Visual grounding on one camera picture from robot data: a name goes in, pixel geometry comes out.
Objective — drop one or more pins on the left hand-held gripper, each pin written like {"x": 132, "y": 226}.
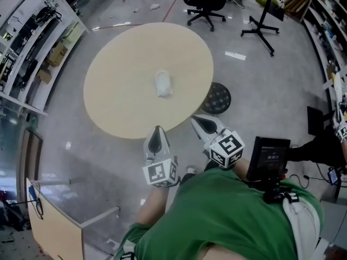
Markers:
{"x": 160, "y": 172}

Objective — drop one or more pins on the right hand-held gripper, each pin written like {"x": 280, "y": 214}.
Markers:
{"x": 227, "y": 148}

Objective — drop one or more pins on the person's left forearm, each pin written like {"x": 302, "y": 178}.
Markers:
{"x": 151, "y": 204}

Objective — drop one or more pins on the person's right forearm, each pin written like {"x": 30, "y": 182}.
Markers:
{"x": 241, "y": 169}

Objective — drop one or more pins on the black round stool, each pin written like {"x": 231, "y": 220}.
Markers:
{"x": 217, "y": 99}

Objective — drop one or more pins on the person's white shoe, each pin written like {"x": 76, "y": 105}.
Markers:
{"x": 192, "y": 170}

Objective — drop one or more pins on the black chest-mounted screen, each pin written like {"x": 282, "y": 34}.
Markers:
{"x": 268, "y": 156}

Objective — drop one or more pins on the round wooden table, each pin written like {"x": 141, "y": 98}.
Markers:
{"x": 130, "y": 85}

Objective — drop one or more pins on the person's green shirt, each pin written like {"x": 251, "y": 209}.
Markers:
{"x": 217, "y": 218}

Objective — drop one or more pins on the black flat stand base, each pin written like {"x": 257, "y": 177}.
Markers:
{"x": 315, "y": 120}

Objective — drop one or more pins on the black rolling stand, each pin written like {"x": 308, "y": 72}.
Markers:
{"x": 260, "y": 29}

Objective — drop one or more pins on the green plastic container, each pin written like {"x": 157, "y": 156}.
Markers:
{"x": 32, "y": 122}

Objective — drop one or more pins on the brown wooden panel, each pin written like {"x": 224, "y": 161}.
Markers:
{"x": 29, "y": 166}

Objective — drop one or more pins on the blue flat item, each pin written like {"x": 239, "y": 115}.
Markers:
{"x": 31, "y": 192}

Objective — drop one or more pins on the small cardboard box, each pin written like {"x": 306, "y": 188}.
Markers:
{"x": 44, "y": 76}

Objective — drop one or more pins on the rectangular wooden desk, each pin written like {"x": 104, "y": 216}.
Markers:
{"x": 54, "y": 234}

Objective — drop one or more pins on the large printed cardboard box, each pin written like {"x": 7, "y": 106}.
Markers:
{"x": 57, "y": 54}

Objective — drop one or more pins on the green bag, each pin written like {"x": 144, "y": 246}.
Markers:
{"x": 267, "y": 1}

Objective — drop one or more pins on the white shelving unit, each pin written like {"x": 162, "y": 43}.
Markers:
{"x": 27, "y": 64}

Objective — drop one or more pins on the black screen mount clamp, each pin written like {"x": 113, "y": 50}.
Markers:
{"x": 276, "y": 192}

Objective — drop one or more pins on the white wall shelf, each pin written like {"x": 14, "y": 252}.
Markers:
{"x": 325, "y": 36}

